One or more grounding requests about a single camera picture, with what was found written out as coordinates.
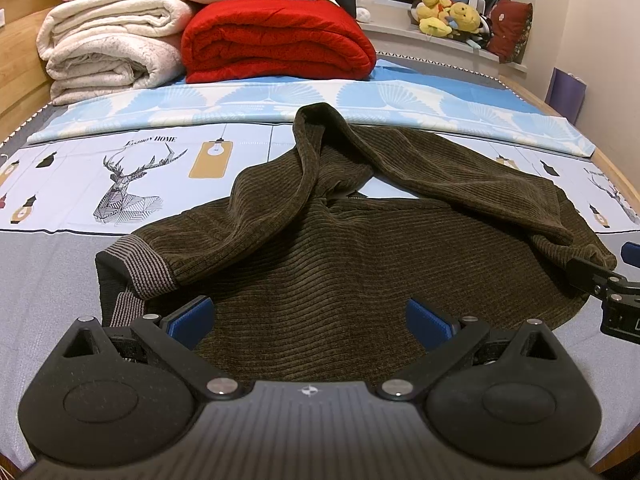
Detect brown corduroy pants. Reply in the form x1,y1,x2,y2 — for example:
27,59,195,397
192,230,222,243
96,103,616,382

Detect deer print bed sheet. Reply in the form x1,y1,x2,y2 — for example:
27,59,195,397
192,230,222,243
1,124,639,234

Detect dark red cushion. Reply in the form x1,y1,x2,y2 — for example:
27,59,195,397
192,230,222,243
487,0,534,64

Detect cream folded quilt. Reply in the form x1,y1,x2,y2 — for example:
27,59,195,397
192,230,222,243
36,0,194,105

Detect red folded blanket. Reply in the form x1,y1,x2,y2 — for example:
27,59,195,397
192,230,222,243
181,0,376,84

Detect yellow bear plush toys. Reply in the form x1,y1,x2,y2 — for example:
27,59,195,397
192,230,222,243
410,0,490,49

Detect purple folder against wall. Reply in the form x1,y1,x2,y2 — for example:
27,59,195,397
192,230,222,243
544,67,587,125

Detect wooden bed frame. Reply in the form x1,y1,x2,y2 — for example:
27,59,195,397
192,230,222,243
1,0,61,140

